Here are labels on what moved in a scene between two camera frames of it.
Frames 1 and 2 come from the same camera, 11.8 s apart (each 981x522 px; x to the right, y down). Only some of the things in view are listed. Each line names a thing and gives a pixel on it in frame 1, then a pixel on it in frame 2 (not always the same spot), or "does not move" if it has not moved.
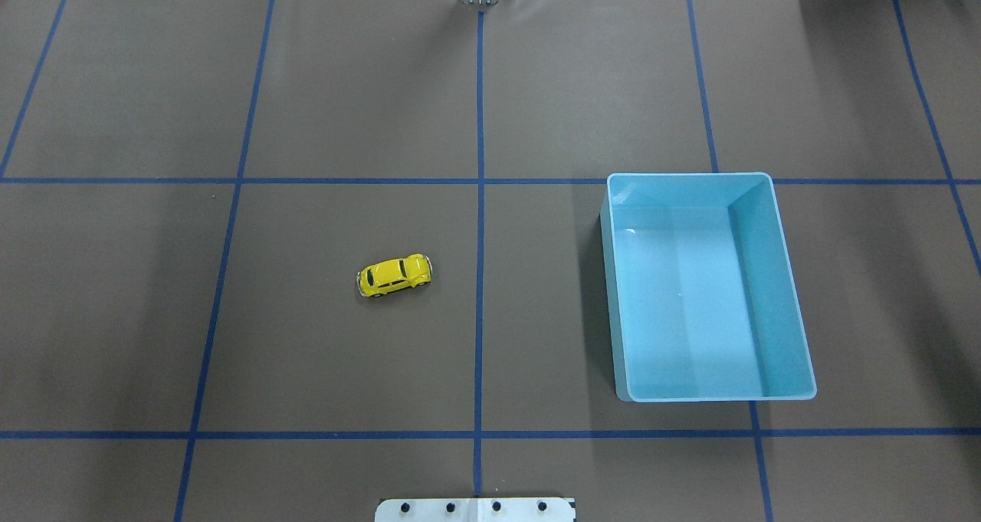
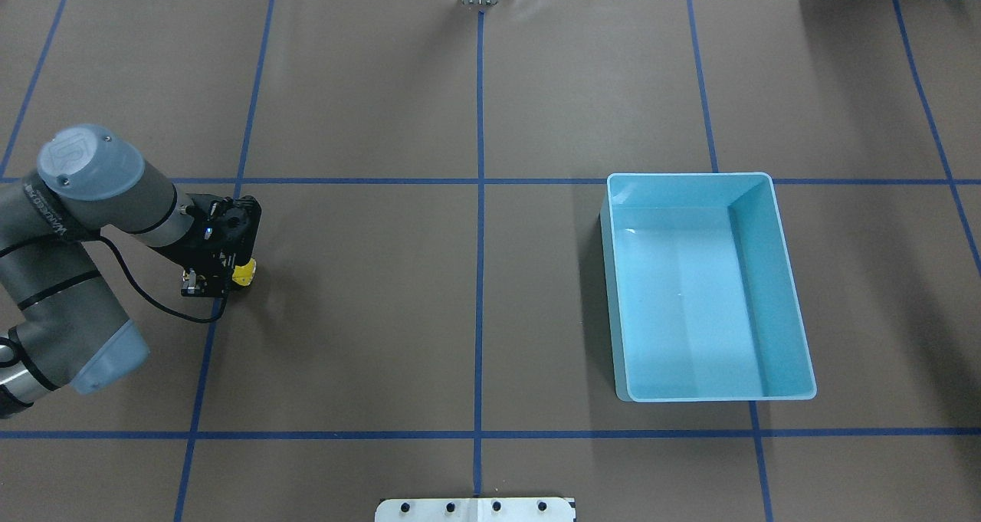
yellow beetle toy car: (377, 280) -> (243, 274)
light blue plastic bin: (702, 300) does not move
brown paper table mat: (190, 183) does not move
